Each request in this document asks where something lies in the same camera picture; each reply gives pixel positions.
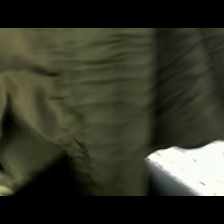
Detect olive green garment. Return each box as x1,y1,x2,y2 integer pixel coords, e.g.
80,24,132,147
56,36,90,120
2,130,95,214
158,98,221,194
0,27,224,197

